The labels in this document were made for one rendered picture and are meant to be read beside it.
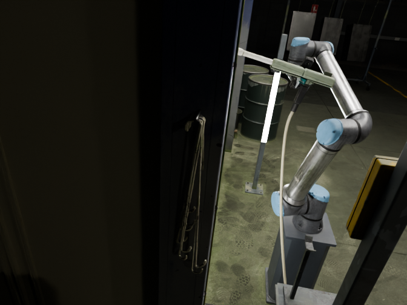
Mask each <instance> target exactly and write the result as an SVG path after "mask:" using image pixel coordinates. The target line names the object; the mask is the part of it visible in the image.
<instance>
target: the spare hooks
mask: <svg viewBox="0 0 407 305"><path fill-rule="evenodd" d="M201 112H202V110H198V112H194V113H193V114H192V115H191V116H190V119H189V120H188V121H187V122H186V123H185V130H186V131H188V129H190V127H191V123H192V122H194V121H195V122H198V123H199V127H198V132H197V140H196V146H195V150H194V158H193V164H192V169H191V174H190V179H189V182H188V187H187V193H186V194H185V200H184V205H183V206H182V209H183V211H182V215H181V219H180V223H179V228H178V232H177V237H176V243H180V247H179V252H178V256H179V258H180V259H182V260H186V259H187V255H186V256H185V258H182V257H181V256H180V251H182V252H184V253H187V252H189V251H191V249H192V246H190V247H189V249H187V250H184V249H183V248H182V247H183V242H184V241H186V240H187V238H188V237H186V238H185V239H184V235H185V231H190V230H191V229H192V228H193V225H194V224H195V231H194V244H195V238H196V249H195V261H194V267H196V268H199V267H204V266H205V265H206V263H207V260H205V261H204V263H202V264H201V265H200V266H198V265H197V261H196V260H197V239H198V227H199V205H200V177H201V164H202V170H203V169H204V128H205V121H206V120H205V118H204V116H202V115H201ZM199 150H200V152H199ZM198 156H199V182H198V193H197V207H195V206H194V207H193V209H192V210H190V211H189V207H190V202H191V194H192V190H193V185H194V178H195V173H196V166H197V160H198ZM192 178H193V179H192ZM190 187H191V188H190ZM195 209H196V219H195V220H194V221H193V224H190V225H189V224H187V218H188V213H192V212H194V211H195ZM196 224H197V226H196ZM186 226H188V227H190V228H188V229H186ZM180 230H182V234H181V240H178V239H179V233H180ZM193 260H194V245H193V258H192V267H191V271H192V272H193V273H195V274H200V273H202V271H203V269H202V270H201V271H200V272H195V271H194V270H193Z"/></svg>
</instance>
